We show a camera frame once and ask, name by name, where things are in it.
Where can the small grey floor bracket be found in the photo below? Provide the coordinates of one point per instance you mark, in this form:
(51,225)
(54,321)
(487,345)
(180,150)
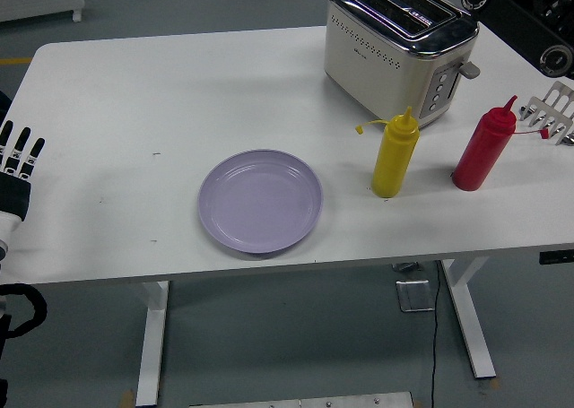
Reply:
(408,267)

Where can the square metal floor plate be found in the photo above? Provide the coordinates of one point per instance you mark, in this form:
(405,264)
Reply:
(414,297)

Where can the silver toast rack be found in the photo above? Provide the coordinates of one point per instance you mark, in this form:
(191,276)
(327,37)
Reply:
(553,121)

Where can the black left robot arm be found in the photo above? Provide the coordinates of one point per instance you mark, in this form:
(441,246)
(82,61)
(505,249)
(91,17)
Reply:
(39,309)

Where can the long metal floor plate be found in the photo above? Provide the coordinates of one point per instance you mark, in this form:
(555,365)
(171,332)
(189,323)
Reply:
(300,400)

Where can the white table leg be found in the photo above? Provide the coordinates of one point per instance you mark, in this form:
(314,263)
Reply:
(152,336)
(471,327)

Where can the red squeeze bottle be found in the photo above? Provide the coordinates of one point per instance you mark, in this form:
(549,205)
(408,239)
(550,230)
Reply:
(480,157)

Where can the cream and chrome toaster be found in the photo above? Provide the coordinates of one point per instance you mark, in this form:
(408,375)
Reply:
(372,67)

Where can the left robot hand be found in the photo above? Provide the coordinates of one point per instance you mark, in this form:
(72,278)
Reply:
(15,195)

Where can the black table control panel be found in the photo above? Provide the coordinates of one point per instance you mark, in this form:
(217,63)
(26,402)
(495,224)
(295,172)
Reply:
(556,257)

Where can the purple round plate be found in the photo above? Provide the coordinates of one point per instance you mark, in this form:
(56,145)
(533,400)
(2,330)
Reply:
(260,202)

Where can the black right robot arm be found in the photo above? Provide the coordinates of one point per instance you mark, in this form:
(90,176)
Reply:
(515,18)

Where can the yellow squeeze bottle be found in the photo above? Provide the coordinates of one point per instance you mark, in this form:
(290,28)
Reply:
(394,157)

